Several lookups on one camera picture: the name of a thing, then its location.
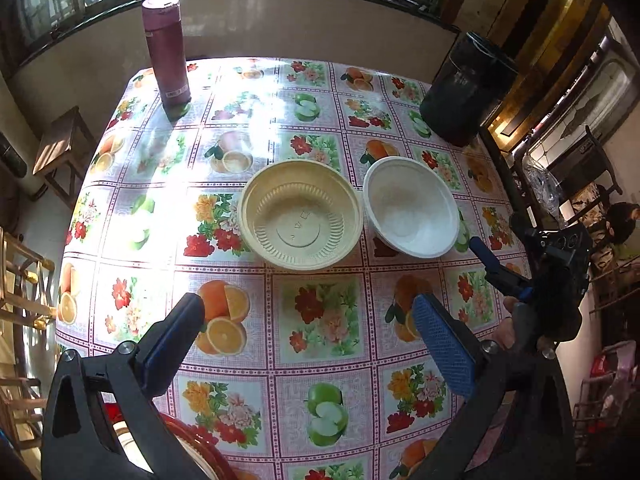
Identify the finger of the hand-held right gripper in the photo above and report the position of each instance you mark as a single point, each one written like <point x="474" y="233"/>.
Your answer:
<point x="507" y="282"/>
<point x="482" y="252"/>

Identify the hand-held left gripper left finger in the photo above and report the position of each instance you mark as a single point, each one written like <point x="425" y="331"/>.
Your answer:
<point x="172" y="335"/>

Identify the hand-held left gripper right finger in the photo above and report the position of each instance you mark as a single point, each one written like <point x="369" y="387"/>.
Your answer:
<point x="442" y="342"/>

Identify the large red flower-shaped plate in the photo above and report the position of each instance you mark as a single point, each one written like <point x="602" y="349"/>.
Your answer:
<point x="200" y="442"/>

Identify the beige plastic bowl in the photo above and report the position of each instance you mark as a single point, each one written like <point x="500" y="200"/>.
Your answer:
<point x="300" y="215"/>

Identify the person's right hand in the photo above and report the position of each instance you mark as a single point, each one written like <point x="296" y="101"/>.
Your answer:
<point x="505" y="335"/>

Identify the clear plastic bag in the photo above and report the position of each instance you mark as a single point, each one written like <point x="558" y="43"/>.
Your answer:
<point x="542" y="185"/>

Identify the dark wooden armchair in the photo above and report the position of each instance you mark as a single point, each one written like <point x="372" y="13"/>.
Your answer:
<point x="565" y="160"/>

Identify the fruit and flower tablecloth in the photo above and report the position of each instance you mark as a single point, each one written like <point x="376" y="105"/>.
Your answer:
<point x="320" y="320"/>

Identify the wooden chair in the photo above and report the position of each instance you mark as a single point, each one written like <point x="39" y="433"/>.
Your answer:
<point x="20" y="280"/>

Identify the black cylindrical bin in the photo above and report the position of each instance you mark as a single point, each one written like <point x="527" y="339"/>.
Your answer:
<point x="462" y="90"/>

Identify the dark wooden stool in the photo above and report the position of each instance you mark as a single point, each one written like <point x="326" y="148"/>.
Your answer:
<point x="60" y="145"/>

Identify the purple thermos bottle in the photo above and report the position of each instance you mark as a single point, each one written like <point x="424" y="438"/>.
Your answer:
<point x="167" y="55"/>

